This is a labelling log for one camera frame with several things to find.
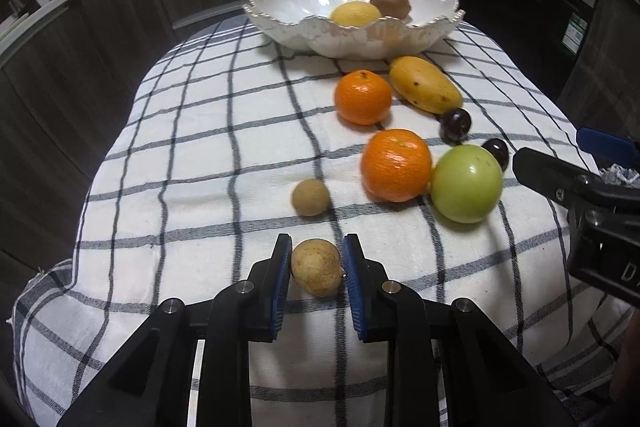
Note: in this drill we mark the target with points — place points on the tan oval fruit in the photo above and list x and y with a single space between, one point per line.
316 268

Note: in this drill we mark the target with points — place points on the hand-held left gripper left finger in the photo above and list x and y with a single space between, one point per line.
281 289

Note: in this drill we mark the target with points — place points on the green apple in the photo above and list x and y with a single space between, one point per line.
466 184

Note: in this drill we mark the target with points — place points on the black built-in dishwasher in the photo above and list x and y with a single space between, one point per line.
500 7

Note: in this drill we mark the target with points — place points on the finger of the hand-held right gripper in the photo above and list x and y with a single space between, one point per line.
607 147
547 172

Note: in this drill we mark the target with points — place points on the brown kiwi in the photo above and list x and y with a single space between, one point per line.
390 2

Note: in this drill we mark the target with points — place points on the white scalloped ceramic bowl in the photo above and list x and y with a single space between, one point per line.
300 7

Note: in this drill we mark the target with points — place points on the orange mandarin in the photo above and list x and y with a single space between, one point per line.
396 166
363 98

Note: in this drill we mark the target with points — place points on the dark purple plum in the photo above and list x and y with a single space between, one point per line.
456 125
498 151

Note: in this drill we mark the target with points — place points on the white black checked cloth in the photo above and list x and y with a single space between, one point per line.
200 157

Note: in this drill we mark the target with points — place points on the yellow lemon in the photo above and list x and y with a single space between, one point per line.
355 14

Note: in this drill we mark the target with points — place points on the green label sticker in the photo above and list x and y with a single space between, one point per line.
575 35

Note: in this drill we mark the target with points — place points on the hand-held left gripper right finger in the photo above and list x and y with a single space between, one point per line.
353 289

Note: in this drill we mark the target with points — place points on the small round brown longan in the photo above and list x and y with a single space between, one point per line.
311 198

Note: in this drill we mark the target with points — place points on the person's right forearm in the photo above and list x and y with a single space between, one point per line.
631 357

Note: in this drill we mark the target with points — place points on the yellow mango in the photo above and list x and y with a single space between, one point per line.
422 84

